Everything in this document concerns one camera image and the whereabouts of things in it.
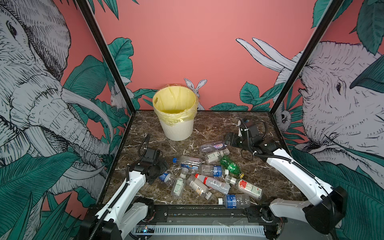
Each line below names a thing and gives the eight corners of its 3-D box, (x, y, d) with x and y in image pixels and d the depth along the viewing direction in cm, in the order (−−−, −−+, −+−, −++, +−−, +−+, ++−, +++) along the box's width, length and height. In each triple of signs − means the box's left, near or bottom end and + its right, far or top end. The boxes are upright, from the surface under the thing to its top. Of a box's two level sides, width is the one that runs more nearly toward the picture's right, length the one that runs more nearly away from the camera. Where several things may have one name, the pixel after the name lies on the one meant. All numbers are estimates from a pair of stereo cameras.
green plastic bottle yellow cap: (236, 182, 87) (239, 179, 82) (219, 162, 95) (220, 158, 91) (242, 177, 89) (245, 174, 84) (224, 158, 97) (225, 154, 92)
